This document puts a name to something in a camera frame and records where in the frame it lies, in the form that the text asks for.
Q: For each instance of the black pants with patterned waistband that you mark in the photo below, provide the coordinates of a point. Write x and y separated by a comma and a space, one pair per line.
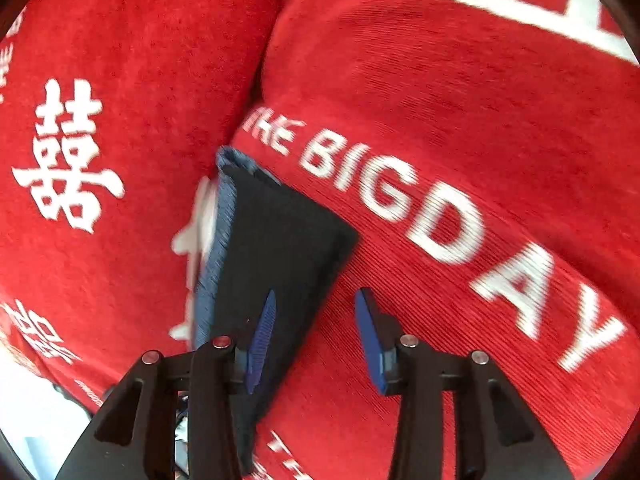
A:
280, 250

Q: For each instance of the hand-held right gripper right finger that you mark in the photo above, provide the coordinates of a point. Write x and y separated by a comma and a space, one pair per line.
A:
371, 345

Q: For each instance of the red printed sofa cover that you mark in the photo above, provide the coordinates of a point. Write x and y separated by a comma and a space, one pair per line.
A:
450, 110

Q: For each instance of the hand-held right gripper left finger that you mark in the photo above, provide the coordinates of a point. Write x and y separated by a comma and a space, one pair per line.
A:
261, 347

